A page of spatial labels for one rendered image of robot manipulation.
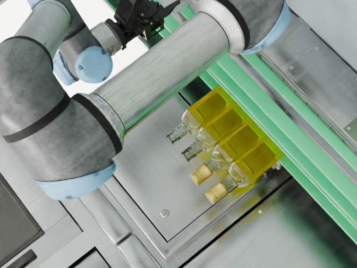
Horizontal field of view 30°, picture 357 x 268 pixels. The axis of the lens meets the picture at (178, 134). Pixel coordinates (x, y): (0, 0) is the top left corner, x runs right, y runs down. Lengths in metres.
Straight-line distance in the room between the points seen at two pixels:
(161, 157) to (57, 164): 0.76
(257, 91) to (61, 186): 0.63
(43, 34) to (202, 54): 0.26
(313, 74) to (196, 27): 0.47
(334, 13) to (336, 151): 0.29
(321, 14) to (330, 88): 0.16
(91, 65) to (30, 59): 0.35
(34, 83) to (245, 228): 0.87
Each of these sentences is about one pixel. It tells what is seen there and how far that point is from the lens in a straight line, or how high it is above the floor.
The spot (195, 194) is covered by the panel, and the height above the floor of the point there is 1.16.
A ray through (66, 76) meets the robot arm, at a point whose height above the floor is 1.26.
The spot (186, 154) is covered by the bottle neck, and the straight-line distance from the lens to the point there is 1.57.
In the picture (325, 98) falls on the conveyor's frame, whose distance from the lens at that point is 1.49.
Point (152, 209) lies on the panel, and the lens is 1.68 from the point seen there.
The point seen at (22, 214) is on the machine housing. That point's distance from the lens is 1.79.
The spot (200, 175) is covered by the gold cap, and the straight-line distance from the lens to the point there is 1.55.
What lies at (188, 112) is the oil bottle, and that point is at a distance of 1.60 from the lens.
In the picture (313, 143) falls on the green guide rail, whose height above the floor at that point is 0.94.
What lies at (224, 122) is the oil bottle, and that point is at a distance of 1.58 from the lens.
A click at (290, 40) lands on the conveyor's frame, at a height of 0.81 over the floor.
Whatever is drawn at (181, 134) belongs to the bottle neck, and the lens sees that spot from 1.59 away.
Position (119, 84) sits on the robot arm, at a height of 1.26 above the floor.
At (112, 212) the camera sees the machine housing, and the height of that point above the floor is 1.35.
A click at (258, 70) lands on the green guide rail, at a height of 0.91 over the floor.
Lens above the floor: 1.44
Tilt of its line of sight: 12 degrees down
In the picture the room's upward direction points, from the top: 127 degrees counter-clockwise
